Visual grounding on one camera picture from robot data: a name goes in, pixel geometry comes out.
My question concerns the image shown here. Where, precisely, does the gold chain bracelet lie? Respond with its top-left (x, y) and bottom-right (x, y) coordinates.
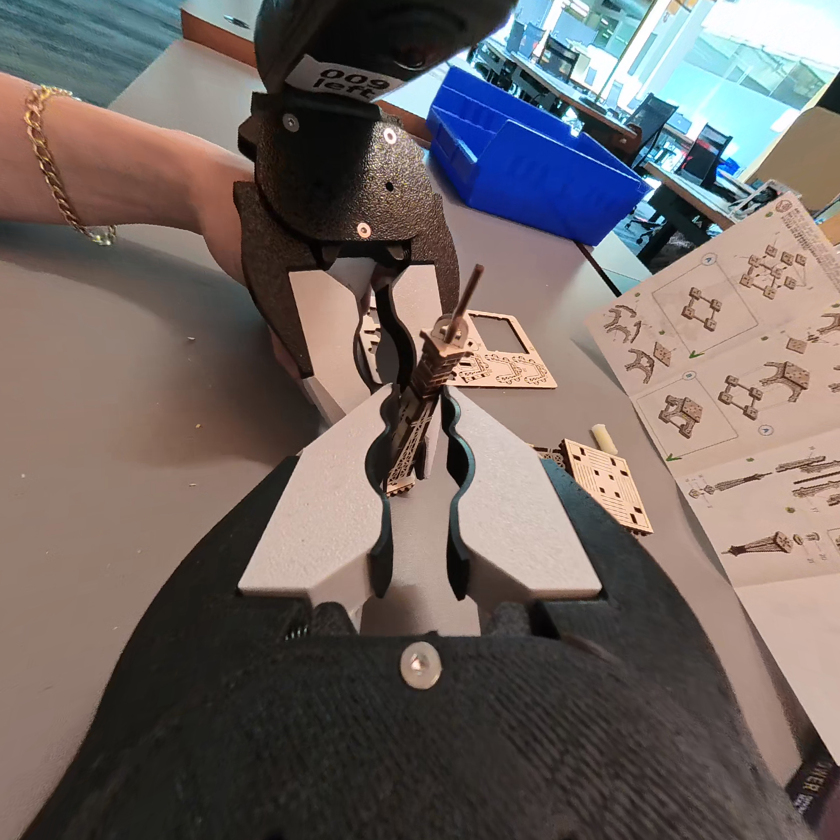
top-left (24, 84), bottom-right (118, 247)

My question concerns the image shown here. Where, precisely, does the beige cardboard panel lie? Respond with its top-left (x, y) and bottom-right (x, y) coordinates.
top-left (745, 105), bottom-right (840, 212)

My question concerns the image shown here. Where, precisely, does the person's left hand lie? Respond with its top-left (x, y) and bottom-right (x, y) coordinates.
top-left (118, 128), bottom-right (256, 284)

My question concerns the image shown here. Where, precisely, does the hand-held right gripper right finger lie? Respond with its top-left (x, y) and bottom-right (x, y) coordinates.
top-left (440, 386), bottom-right (605, 626)

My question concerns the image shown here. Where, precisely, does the paper instruction sheet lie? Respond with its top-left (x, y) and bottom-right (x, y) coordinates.
top-left (584, 190), bottom-right (840, 765)

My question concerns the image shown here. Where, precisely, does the black office chair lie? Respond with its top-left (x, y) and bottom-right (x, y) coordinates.
top-left (682, 123), bottom-right (735, 191)
top-left (623, 92), bottom-right (680, 175)

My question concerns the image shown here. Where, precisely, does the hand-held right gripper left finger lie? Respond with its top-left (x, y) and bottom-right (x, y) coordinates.
top-left (238, 386), bottom-right (401, 621)

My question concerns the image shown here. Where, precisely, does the blue plastic bin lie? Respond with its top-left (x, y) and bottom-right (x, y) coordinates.
top-left (425, 64), bottom-right (654, 247)

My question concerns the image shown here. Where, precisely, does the wooden tower model base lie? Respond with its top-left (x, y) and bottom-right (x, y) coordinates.
top-left (533, 437), bottom-right (655, 538)

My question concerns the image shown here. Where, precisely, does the long brown office table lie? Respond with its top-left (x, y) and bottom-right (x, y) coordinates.
top-left (489, 39), bottom-right (641, 152)

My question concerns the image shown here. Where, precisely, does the wooden sheet with arch parts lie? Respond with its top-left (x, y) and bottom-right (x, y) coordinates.
top-left (357, 308), bottom-right (559, 389)

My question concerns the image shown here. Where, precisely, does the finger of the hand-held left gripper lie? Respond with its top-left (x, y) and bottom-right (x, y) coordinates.
top-left (287, 258), bottom-right (389, 425)
top-left (378, 261), bottom-right (450, 389)

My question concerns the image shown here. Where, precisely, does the grey desk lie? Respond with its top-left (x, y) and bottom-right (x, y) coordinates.
top-left (0, 36), bottom-right (805, 840)

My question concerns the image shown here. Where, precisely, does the person's left forearm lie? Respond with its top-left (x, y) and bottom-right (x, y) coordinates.
top-left (0, 71), bottom-right (126, 231)

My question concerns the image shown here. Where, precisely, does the wooden tower model spire section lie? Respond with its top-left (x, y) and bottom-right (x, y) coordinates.
top-left (382, 264), bottom-right (487, 497)

